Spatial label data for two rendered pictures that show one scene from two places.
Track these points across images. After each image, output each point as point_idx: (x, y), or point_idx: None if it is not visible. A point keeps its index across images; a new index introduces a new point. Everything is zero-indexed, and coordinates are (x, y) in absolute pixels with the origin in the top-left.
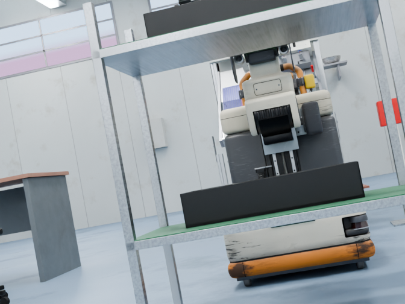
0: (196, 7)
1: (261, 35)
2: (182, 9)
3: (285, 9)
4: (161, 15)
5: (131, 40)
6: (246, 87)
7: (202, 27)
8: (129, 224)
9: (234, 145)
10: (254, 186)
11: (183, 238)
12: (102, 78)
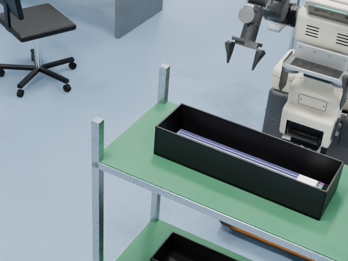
0: (203, 150)
1: None
2: (191, 145)
3: (265, 235)
4: (170, 137)
5: (164, 78)
6: (292, 93)
7: (189, 202)
8: None
9: (275, 102)
10: None
11: None
12: (97, 183)
